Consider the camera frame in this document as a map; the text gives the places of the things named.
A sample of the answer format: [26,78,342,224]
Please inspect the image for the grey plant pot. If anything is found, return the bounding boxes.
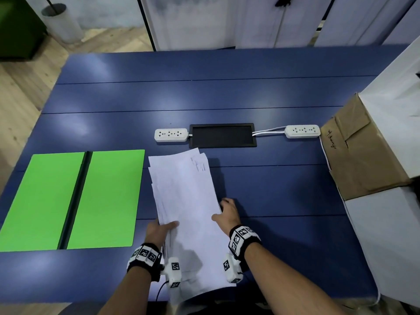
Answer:
[41,3,85,45]

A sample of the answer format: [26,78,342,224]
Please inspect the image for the person's black clothing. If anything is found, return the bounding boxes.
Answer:
[183,291,266,315]

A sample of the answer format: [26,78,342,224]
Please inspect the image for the black desk cable tray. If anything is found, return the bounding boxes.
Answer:
[189,122,258,149]

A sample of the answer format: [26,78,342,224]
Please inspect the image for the dark green cabinet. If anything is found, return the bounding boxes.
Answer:
[0,0,48,60]

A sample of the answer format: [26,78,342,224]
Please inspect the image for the person's right forearm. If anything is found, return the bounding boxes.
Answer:
[244,243,345,315]

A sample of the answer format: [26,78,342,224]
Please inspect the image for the black left camera cable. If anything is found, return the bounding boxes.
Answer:
[154,280,170,302]

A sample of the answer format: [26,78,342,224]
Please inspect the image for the white partition panels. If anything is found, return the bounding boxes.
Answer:
[136,0,420,51]

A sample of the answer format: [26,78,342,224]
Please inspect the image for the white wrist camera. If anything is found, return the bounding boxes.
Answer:
[161,257,182,289]
[223,252,244,284]

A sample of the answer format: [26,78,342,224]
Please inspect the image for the person's right hand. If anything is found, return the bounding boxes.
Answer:
[211,197,242,236]

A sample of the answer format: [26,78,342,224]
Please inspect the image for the left marker wristband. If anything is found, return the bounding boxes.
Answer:
[126,242,163,283]

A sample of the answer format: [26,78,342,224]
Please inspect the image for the white cabinet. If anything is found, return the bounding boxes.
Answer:
[343,35,420,309]

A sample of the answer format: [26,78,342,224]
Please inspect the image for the marker wristband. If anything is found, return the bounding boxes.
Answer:
[126,242,163,283]
[228,224,262,262]

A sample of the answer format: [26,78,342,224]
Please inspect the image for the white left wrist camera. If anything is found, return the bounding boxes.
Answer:
[161,257,182,289]

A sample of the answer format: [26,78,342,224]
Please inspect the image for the brown cardboard box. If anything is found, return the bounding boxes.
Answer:
[320,92,413,201]

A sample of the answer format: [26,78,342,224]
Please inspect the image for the person's left forearm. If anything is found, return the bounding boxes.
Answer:
[98,265,151,315]

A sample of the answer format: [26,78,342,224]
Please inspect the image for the right marker wristband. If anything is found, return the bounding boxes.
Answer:
[228,224,262,262]

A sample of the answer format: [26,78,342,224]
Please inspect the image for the white power cable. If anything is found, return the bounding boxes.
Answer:
[252,126,287,137]

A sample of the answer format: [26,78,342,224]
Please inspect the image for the white power strip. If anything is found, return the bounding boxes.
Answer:
[284,124,321,139]
[154,128,189,143]

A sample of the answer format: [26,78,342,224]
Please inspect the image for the pile of white papers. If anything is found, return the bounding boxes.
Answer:
[147,147,238,305]

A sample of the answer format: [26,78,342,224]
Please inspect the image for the person's left hand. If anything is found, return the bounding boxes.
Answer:
[144,219,180,250]

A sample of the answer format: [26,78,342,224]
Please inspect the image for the green folder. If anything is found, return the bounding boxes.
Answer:
[0,149,146,252]

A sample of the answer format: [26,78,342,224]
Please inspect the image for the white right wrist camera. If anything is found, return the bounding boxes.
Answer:
[223,252,244,284]

